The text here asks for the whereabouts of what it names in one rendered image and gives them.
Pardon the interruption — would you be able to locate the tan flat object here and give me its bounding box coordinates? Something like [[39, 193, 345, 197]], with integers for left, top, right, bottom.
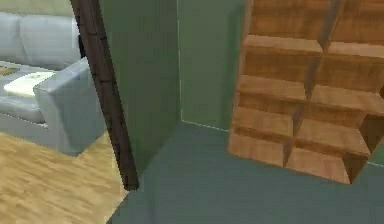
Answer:
[[0, 65, 21, 76]]

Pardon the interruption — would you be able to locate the dark brown door frame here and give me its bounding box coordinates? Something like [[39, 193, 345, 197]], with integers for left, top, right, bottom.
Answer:
[[69, 0, 140, 192]]

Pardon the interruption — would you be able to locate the brown wooden shelf unit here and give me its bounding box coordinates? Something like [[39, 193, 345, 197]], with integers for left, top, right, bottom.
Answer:
[[227, 0, 384, 185]]

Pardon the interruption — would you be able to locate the grey sofa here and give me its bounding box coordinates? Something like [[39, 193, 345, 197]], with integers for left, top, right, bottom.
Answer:
[[0, 11, 107, 157]]

